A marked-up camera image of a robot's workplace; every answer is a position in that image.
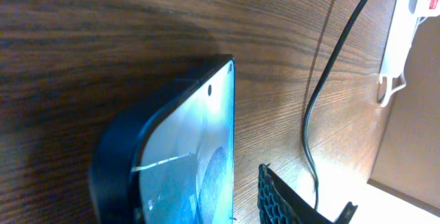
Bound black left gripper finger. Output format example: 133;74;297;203
256;163;358;224

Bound blue Galaxy smartphone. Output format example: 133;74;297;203
89;54;235;223

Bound black charging cable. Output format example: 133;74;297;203
300;0;383;211

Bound white power strip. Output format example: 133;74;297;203
379;0;439;78

